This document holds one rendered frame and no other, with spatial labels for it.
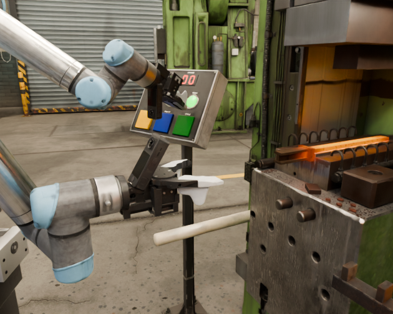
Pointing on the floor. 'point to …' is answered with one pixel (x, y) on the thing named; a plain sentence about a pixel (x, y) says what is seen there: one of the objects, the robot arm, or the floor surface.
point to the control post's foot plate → (184, 308)
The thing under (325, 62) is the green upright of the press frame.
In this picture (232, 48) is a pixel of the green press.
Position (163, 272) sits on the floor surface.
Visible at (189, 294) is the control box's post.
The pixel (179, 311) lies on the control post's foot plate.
